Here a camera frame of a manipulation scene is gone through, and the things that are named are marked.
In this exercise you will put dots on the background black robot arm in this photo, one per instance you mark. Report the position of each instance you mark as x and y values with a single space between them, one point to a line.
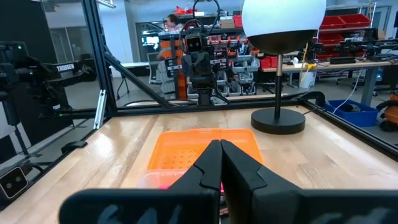
46 81

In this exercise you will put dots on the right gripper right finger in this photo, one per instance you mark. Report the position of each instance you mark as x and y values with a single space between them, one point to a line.
264 199

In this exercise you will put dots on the black metal frame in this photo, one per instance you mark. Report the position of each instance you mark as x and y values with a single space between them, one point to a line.
99 62

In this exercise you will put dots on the wooden workbench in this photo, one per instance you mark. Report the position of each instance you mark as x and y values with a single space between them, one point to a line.
342 66

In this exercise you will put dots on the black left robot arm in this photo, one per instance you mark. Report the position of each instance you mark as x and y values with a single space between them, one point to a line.
204 96

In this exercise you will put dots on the white globe lamp black base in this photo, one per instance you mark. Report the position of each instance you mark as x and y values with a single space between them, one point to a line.
283 18

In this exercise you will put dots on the silver aluminium bar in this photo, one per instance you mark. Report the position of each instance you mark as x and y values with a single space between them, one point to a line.
100 109

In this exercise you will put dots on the orange and black vacuum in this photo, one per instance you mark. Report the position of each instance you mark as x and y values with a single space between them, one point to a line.
392 112

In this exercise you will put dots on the red storage bin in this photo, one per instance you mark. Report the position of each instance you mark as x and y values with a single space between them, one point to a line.
356 21

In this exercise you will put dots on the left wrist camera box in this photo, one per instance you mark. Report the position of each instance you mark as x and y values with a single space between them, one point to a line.
194 43

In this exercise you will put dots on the orange plastic bin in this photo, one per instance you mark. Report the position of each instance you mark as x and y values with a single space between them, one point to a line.
186 146

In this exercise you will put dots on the black corner clamp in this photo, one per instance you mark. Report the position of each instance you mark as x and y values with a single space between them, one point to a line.
312 97

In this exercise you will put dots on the person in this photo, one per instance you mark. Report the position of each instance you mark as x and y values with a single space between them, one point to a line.
172 21

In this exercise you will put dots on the clear plastic supply box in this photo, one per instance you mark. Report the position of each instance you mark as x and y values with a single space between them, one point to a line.
155 179

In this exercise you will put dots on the black partition panel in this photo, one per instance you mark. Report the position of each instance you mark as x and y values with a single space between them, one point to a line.
25 21

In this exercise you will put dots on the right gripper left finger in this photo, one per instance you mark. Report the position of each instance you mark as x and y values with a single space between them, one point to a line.
186 202

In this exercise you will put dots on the blue storage bin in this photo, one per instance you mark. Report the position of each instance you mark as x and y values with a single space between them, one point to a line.
351 119

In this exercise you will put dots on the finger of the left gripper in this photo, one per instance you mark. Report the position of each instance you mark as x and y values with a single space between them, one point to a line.
206 69
196 69

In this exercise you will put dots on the table-level camera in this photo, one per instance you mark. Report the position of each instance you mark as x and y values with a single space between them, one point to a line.
13 183

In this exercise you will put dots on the black table edge clamp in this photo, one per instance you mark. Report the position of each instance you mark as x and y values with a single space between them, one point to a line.
74 146

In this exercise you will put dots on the parts bin shelf rack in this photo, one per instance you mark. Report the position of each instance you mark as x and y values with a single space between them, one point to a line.
239 65

